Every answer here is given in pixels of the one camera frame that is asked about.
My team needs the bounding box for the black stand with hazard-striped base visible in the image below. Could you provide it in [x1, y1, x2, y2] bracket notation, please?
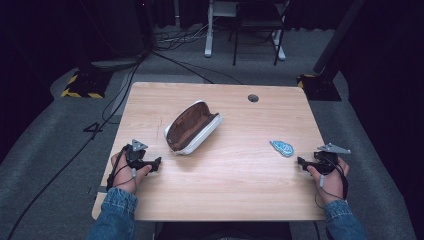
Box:
[60, 0, 148, 99]
[297, 0, 368, 102]

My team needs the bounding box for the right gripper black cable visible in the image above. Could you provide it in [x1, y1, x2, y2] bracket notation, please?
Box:
[313, 153, 350, 210]

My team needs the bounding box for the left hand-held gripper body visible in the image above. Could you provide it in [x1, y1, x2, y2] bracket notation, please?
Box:
[124, 138, 155, 170]

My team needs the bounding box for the person's left hand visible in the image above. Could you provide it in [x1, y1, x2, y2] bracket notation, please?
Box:
[110, 151, 153, 195]

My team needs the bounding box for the person's right hand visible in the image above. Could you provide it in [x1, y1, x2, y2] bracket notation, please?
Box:
[306, 156, 350, 205]

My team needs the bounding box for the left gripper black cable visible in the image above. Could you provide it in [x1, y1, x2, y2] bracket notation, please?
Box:
[105, 143, 138, 193]

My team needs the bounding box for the black floor cable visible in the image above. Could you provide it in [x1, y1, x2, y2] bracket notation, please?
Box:
[6, 49, 244, 240]

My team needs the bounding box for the bundle of floor cables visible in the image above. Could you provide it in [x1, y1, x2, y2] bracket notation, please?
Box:
[153, 16, 221, 53]

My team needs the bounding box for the white desk frame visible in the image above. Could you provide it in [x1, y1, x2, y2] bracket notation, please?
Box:
[204, 0, 287, 62]

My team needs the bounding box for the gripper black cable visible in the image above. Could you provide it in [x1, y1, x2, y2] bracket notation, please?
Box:
[105, 143, 138, 193]
[313, 153, 350, 210]

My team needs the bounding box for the black folding chair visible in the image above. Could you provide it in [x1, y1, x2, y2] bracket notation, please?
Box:
[228, 0, 290, 67]

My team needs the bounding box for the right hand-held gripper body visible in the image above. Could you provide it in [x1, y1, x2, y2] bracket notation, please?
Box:
[305, 142, 352, 175]

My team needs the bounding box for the white pencil case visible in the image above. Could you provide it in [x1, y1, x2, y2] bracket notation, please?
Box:
[163, 99, 223, 156]

